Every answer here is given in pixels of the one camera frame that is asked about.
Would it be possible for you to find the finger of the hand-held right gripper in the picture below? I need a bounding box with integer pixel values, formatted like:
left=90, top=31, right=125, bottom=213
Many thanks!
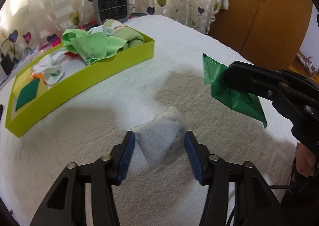
left=224, top=61, right=288, bottom=102
left=252, top=65, right=312, bottom=84

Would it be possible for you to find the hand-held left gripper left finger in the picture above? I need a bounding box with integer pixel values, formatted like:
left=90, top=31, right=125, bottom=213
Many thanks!
left=29, top=130, right=136, bottom=226

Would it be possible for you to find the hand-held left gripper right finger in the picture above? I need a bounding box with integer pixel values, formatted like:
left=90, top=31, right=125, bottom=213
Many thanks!
left=184, top=130, right=291, bottom=226

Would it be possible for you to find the green plastic packet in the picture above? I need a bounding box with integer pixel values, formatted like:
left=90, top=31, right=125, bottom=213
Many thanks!
left=202, top=53, right=268, bottom=129

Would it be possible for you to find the clear bag with grey cloth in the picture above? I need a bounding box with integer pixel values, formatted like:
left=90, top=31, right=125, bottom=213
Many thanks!
left=131, top=106, right=191, bottom=173

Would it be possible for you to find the lime green cardboard box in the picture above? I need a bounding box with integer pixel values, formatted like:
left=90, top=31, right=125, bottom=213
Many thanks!
left=5, top=27, right=155, bottom=139

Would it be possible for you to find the white towel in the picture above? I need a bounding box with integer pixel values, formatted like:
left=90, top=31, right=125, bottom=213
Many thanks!
left=32, top=53, right=66, bottom=85

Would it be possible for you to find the light green printed cloth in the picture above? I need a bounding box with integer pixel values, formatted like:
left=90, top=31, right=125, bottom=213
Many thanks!
left=61, top=29, right=129, bottom=66

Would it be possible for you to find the green towel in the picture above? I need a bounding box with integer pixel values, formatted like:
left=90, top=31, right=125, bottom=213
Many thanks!
left=103, top=19, right=145, bottom=49

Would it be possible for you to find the person's right hand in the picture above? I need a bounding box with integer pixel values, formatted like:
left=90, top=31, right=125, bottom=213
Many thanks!
left=295, top=142, right=316, bottom=178

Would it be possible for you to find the wooden wardrobe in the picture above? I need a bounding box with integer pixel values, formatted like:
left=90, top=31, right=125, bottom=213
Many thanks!
left=209, top=0, right=315, bottom=72

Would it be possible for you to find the blue white box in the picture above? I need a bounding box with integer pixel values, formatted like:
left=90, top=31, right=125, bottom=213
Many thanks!
left=12, top=45, right=50, bottom=69

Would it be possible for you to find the grey fan heater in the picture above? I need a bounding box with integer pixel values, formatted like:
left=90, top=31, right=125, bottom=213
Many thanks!
left=93, top=0, right=130, bottom=24

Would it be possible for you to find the black power adapter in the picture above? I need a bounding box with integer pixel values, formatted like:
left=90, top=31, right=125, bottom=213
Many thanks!
left=0, top=53, right=13, bottom=75

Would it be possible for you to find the heart print curtain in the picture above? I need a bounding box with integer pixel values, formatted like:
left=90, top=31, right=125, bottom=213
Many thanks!
left=0, top=0, right=230, bottom=52

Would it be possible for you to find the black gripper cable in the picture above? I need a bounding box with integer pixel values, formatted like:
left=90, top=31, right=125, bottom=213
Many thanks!
left=270, top=184, right=298, bottom=190
left=225, top=181, right=241, bottom=226

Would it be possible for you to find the black adapter cable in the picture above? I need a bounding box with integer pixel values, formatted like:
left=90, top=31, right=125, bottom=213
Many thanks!
left=0, top=38, right=19, bottom=64

